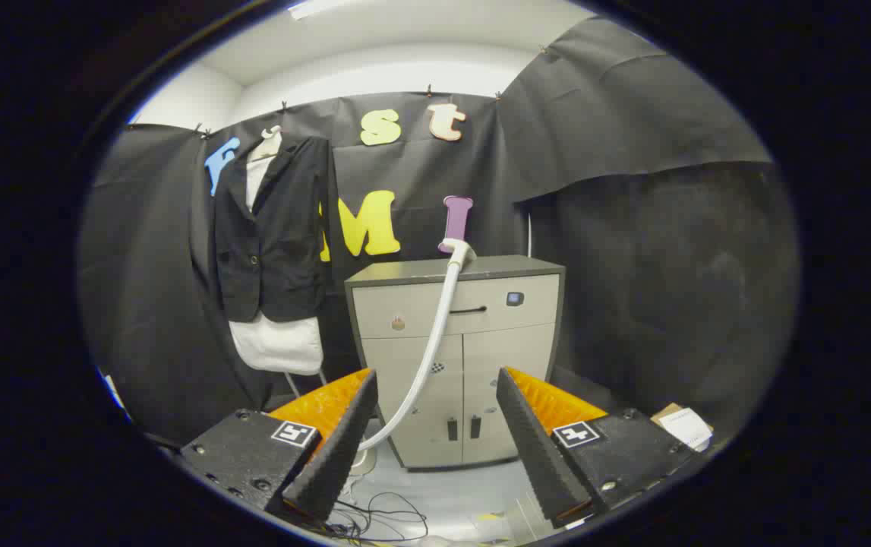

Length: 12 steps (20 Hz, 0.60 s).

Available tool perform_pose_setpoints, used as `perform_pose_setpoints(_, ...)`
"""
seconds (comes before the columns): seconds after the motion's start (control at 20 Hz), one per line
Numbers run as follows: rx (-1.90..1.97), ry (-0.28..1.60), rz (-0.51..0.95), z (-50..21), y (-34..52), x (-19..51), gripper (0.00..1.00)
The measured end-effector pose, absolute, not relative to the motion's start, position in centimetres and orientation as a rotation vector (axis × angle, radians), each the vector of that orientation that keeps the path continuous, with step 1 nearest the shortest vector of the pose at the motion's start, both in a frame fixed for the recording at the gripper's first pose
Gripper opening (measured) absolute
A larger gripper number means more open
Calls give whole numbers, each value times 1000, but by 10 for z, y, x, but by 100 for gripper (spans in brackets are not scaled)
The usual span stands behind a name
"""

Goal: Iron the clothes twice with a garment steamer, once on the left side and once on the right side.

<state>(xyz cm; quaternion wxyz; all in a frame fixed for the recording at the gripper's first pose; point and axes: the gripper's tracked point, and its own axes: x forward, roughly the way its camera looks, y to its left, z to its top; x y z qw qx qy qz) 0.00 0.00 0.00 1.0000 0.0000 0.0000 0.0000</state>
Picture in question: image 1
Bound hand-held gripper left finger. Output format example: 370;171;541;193
179;368;380;525

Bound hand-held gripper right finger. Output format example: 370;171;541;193
496;367;698;530

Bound white garment steamer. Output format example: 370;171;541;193
348;239;478;476

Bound black jacket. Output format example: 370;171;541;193
213;135;332;324

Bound grey and beige cabinet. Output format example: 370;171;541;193
344;255;566;472

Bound white mannequin torso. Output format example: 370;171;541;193
228;125;330;400

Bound cardboard box with white paper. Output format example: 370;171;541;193
649;403;714;453

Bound ceiling light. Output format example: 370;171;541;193
287;0;356;21

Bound tangled black cables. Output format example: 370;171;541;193
327;492;430;544

